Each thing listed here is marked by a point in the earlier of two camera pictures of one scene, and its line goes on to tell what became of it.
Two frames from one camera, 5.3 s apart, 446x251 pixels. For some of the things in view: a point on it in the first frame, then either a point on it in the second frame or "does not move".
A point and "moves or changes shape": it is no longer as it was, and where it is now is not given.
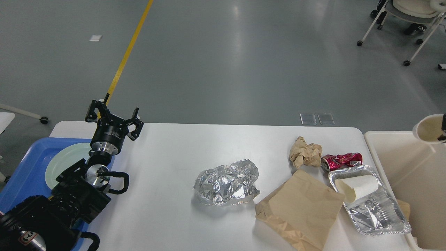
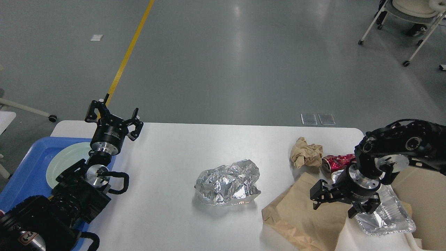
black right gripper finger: x=443 y=138 to x=352 y=187
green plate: x=63 y=158 does not move
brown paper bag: x=302 y=212 moves or changes shape
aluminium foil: x=227 y=185 does not move
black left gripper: x=109 y=135 does not move
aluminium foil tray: x=379 y=212 does not move
